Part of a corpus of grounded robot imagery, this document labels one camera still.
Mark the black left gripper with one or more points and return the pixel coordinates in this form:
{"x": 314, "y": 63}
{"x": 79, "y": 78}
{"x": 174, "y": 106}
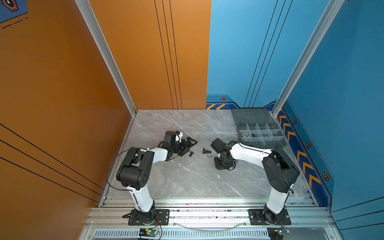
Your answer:
{"x": 185, "y": 148}

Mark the right green circuit board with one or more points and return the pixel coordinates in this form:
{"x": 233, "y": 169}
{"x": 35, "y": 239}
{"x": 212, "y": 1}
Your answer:
{"x": 277, "y": 233}

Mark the green circuit board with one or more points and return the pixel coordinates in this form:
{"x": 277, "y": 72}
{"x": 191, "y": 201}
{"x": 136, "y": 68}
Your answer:
{"x": 277, "y": 233}
{"x": 148, "y": 233}

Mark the aluminium left corner post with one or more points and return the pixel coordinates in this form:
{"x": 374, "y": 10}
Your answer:
{"x": 101, "y": 42}

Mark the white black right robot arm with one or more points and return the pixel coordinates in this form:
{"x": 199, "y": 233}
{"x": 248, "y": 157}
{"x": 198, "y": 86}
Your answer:
{"x": 280, "y": 169}

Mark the left green circuit board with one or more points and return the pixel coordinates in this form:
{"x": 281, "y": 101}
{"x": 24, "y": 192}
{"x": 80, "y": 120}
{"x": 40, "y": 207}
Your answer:
{"x": 148, "y": 233}

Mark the aluminium right corner post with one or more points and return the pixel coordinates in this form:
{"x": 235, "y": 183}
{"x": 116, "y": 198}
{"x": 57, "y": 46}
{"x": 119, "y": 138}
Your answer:
{"x": 319, "y": 32}

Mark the aluminium corner post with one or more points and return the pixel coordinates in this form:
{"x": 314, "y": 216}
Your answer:
{"x": 319, "y": 32}
{"x": 101, "y": 42}

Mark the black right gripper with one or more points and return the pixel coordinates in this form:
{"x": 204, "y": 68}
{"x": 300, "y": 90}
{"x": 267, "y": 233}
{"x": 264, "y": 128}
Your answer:
{"x": 217, "y": 166}

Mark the grey compartment organizer box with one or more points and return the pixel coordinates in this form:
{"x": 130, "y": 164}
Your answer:
{"x": 258, "y": 121}

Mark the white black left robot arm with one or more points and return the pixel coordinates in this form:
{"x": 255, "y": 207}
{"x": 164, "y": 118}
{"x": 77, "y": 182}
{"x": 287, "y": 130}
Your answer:
{"x": 134, "y": 173}

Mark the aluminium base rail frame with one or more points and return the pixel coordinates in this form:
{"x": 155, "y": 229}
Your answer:
{"x": 221, "y": 219}

